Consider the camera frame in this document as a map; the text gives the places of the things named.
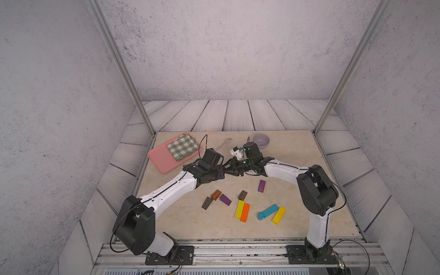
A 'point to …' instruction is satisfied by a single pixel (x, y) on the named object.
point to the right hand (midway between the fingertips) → (221, 170)
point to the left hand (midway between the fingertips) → (225, 172)
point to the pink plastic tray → (163, 160)
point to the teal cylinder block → (271, 209)
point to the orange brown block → (216, 195)
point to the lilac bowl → (262, 140)
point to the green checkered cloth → (183, 146)
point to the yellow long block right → (279, 215)
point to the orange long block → (245, 212)
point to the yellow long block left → (239, 209)
